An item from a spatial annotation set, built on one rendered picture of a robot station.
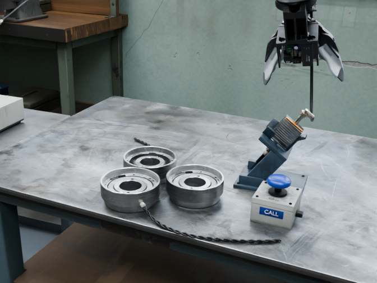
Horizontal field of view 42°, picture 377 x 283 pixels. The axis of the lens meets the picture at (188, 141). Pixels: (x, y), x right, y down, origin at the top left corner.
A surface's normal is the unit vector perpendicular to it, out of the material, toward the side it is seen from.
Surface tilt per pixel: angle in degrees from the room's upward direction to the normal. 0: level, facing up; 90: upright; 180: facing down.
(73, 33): 88
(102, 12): 90
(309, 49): 113
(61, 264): 0
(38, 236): 0
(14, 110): 90
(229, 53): 90
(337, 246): 0
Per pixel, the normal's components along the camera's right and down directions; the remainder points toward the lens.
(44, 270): 0.04, -0.92
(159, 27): -0.39, 0.33
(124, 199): -0.09, 0.37
